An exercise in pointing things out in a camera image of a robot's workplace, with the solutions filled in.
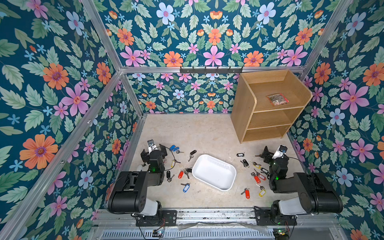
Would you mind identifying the yellow ring tag key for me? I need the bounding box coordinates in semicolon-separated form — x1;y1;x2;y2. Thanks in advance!
171;160;180;169

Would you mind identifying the small dark key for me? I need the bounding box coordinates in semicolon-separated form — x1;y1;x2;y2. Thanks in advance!
166;171;175;183

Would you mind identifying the blue tag key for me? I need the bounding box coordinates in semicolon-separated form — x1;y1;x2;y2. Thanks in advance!
170;145;183;154
181;183;190;193

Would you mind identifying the red tag key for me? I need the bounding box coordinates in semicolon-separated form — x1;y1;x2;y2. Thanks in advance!
178;171;185;179
241;188;251;199
251;173;261;184
257;173;267;181

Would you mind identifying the key with black ring tag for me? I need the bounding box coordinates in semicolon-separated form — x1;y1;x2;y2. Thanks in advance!
241;159;249;168

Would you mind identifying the dark tag key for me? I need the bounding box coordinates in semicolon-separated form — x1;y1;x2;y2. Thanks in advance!
188;150;197;162

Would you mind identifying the blue tag key front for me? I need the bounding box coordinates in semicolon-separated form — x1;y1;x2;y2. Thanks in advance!
181;183;190;193

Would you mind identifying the wooden shelf cabinet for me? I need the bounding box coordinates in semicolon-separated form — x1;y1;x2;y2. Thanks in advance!
231;70;313;143

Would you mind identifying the white storage tray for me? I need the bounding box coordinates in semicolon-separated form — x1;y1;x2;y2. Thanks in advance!
192;154;237;192

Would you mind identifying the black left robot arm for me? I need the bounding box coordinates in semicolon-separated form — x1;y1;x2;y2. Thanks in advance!
107;145;168;217

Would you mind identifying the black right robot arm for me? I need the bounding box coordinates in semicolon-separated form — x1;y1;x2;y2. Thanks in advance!
260;145;343;216

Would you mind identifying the clear bag of small parts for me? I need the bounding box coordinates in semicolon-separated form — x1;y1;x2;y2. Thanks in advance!
267;93;290;106

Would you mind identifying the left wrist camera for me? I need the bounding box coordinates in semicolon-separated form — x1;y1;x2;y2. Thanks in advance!
147;140;158;153

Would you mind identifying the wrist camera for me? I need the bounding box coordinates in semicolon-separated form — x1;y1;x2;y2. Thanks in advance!
272;145;289;160
147;140;158;153

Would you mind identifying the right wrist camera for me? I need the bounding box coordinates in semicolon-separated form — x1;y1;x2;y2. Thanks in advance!
272;145;289;160

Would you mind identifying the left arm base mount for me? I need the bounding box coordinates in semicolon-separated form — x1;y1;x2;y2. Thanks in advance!
136;210;178;227

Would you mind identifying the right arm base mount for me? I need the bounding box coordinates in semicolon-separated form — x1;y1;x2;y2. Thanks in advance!
254;205;297;226

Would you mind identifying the black wall hook rail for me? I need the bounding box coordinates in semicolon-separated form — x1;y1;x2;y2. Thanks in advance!
179;67;244;75

